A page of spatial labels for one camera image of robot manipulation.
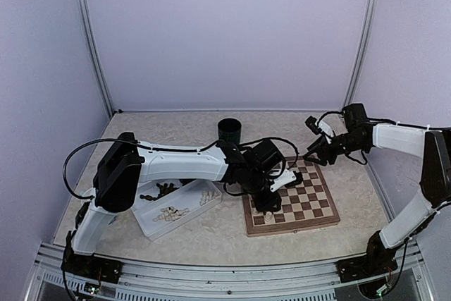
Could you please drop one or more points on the white pawns group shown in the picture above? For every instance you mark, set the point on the white pawns group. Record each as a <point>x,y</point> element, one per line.
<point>207,196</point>

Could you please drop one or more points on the aluminium frame post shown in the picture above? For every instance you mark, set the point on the aluminium frame post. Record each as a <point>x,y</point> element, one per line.
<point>365,34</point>
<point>94,57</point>

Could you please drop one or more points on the aluminium front rail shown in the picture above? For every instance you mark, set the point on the aluminium front rail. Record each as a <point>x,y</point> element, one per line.
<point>142,280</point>

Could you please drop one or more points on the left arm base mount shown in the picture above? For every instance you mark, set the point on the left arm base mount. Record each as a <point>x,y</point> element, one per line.
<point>92,267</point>

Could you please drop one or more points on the wooden chess board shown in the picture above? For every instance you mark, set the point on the wooden chess board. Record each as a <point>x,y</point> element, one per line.
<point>306,206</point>

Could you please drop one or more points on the dark chess pieces pile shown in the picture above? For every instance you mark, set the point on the dark chess pieces pile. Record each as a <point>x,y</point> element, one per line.
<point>164,189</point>

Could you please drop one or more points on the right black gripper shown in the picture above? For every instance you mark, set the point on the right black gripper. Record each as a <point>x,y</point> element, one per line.
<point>325,148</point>

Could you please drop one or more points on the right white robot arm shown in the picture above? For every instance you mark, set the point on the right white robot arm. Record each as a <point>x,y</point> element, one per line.
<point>411,166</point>

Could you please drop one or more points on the right aluminium frame post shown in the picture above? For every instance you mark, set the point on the right aluminium frame post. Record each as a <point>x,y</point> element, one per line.
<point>365,34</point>

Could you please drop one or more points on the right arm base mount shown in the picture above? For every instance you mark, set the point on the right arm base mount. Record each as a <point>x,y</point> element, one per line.
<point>358,268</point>

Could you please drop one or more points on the white plastic tray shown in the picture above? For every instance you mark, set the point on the white plastic tray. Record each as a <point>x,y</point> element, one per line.
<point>161,206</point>

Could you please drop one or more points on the left aluminium frame post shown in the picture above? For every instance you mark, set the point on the left aluminium frame post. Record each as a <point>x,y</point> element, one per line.
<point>94,57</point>

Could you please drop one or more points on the dark green cup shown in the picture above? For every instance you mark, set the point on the dark green cup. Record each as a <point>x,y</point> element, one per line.
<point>229,130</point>

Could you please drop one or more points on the white chess pieces pile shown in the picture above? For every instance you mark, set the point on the white chess pieces pile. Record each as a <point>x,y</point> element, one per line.
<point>170,214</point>

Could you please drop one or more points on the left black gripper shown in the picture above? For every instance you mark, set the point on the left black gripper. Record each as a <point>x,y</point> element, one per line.
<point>266,206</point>

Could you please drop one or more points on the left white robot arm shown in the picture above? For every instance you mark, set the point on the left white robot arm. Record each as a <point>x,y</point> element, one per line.
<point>129,163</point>

